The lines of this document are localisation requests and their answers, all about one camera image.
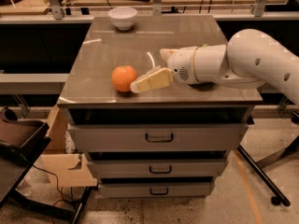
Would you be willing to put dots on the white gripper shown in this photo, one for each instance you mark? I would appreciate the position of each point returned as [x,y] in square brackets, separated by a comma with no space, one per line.
[181,64]

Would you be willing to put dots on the orange fruit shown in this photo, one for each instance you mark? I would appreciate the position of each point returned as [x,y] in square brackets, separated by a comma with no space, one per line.
[122,77]

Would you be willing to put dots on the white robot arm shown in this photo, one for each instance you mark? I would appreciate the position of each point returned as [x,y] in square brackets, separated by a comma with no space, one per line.
[250,59]

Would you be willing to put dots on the white ceramic bowl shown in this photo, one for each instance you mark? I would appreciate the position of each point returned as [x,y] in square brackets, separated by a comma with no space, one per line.
[123,17]

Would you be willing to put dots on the top grey drawer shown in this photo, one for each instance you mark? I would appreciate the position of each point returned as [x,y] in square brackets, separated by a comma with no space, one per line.
[142,138]

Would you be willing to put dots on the grey drawer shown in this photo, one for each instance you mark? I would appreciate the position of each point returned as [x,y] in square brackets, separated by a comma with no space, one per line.
[156,190]
[156,168]
[142,138]

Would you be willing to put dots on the grey drawer cabinet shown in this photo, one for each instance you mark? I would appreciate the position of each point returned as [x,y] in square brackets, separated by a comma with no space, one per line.
[88,97]

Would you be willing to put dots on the middle grey drawer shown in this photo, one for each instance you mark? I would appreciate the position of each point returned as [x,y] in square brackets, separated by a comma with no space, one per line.
[156,168]

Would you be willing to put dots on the bottom grey drawer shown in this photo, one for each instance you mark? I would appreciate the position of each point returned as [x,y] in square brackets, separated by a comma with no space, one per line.
[156,190]

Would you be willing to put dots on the cardboard piece on floor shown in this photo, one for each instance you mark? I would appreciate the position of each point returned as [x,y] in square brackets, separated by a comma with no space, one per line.
[68,170]

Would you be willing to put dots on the black metal stand leg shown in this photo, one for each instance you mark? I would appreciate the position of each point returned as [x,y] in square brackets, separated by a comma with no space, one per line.
[278,197]

